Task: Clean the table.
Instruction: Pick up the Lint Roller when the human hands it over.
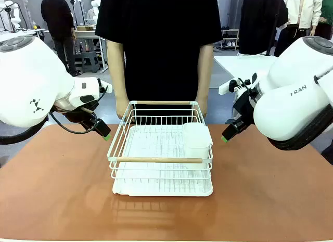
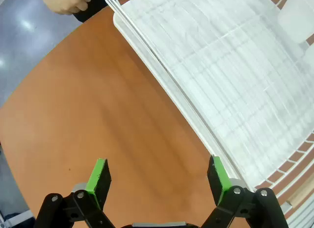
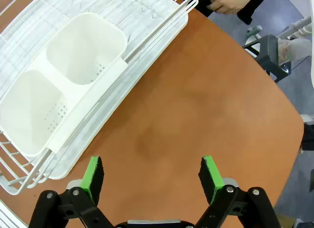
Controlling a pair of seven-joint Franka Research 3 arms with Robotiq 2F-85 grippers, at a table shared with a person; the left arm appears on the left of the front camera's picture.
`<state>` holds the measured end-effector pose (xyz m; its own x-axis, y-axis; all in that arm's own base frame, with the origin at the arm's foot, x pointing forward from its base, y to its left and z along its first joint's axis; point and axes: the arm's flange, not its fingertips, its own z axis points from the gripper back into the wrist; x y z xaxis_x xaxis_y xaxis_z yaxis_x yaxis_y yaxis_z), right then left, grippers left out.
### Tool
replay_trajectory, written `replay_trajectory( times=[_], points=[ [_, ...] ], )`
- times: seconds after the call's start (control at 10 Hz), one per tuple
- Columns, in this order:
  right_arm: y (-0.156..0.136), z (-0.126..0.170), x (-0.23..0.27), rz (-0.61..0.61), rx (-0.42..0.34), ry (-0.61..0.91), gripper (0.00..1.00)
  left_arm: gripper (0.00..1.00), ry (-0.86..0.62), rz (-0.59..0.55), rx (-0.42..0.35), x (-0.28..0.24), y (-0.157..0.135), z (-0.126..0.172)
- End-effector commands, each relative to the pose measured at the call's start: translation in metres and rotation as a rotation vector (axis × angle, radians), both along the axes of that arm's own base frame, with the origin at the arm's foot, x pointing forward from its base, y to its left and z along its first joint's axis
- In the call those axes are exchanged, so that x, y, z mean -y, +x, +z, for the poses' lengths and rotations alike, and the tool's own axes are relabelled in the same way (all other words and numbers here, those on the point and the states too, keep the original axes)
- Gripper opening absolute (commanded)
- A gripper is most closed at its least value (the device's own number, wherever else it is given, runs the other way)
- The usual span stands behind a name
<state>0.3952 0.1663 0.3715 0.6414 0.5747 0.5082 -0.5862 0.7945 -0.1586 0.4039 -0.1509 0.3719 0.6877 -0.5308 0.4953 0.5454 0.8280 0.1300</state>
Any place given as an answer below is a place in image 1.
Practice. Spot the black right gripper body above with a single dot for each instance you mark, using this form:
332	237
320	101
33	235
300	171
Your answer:
245	109

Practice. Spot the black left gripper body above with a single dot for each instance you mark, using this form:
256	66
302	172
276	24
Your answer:
84	114

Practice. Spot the white plastic cutlery cup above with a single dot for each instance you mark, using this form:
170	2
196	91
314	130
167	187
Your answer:
197	138

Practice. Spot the white plastic drain tray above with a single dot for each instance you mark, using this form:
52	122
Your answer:
161	186

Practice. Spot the person's left forearm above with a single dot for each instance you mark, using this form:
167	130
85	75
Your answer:
205	70

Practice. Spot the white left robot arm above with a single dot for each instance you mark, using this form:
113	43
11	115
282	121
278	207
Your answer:
31	70

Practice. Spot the person's right forearm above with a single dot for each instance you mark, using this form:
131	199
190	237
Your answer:
116	70

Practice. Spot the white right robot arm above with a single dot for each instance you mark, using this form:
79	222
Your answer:
286	101

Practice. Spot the person's right hand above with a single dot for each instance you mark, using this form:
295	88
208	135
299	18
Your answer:
121	108

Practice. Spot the person's left hand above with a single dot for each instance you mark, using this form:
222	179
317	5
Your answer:
202	106

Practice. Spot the white background table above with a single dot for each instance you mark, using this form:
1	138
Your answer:
242	66

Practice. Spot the grey plastic step stool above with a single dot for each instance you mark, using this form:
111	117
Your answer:
90	61

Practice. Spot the white shoe rack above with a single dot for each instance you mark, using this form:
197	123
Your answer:
230	40

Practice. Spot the white desk with box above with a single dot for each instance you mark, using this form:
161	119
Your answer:
91	35

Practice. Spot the brown cardboard box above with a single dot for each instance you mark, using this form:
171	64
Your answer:
85	28

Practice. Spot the background person in black coat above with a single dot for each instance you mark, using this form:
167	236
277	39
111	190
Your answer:
260	20

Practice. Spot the black chair edge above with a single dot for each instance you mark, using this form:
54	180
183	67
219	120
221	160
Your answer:
328	154

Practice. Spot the background person in black clothes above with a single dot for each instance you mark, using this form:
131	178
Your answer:
58	23

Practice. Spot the person in black t-shirt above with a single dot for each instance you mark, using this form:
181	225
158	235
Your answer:
161	44

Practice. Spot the white humanoid background robot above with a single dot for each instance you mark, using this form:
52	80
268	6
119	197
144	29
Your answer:
94	10

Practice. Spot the long white background desk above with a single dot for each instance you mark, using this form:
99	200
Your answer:
15	35

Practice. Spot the background person in white jacket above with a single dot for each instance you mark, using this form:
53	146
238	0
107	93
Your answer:
301	13

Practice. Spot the background person in green top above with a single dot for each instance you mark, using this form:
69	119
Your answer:
326	15

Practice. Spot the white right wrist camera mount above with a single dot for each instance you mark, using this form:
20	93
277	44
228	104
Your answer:
225	87

